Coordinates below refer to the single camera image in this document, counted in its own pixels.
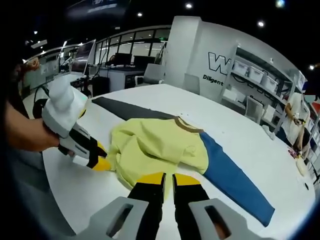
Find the white mesh chair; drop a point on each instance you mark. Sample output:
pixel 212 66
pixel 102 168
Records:
pixel 254 110

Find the grey office desk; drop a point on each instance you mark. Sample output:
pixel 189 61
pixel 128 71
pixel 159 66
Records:
pixel 117 80

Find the dark hanging banner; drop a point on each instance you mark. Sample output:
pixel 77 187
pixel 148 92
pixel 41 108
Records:
pixel 100 8

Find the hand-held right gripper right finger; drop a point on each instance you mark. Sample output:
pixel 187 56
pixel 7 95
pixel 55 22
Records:
pixel 225 222

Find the grey office chair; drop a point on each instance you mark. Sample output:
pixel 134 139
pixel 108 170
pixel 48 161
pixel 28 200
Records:
pixel 151 75

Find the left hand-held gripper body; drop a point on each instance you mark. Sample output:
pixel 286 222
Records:
pixel 62 112

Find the row of white storage bins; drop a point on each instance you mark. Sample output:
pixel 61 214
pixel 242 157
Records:
pixel 255 75

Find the person's left hand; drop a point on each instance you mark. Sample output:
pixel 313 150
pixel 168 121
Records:
pixel 47 136

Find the cream coloured object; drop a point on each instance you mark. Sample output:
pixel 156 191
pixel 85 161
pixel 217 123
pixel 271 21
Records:
pixel 301 167

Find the black computer tower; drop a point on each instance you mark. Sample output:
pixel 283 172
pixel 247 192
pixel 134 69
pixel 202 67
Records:
pixel 101 86

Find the small black object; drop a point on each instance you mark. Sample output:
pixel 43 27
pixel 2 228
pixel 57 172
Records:
pixel 306 186

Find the small pink object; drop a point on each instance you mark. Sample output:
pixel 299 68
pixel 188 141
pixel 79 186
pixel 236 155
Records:
pixel 293 153

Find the grey metal shelving rack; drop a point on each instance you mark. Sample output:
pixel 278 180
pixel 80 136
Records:
pixel 265 75

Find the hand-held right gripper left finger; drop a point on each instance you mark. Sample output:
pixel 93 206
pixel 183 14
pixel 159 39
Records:
pixel 117 220

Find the black computer monitor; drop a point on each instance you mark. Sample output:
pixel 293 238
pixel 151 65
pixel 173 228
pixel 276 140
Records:
pixel 123 59
pixel 143 60

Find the group of ceiling spotlights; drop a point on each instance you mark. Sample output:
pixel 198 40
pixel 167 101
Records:
pixel 261 24

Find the yellow garment blue black sleeves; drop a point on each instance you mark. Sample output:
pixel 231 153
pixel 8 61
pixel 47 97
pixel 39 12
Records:
pixel 155 140

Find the light grey panel chair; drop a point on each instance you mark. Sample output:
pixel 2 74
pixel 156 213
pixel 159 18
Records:
pixel 192 83

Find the white cloth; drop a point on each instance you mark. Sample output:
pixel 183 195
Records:
pixel 268 132

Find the large display screen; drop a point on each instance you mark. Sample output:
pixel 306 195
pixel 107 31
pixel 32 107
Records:
pixel 85 56

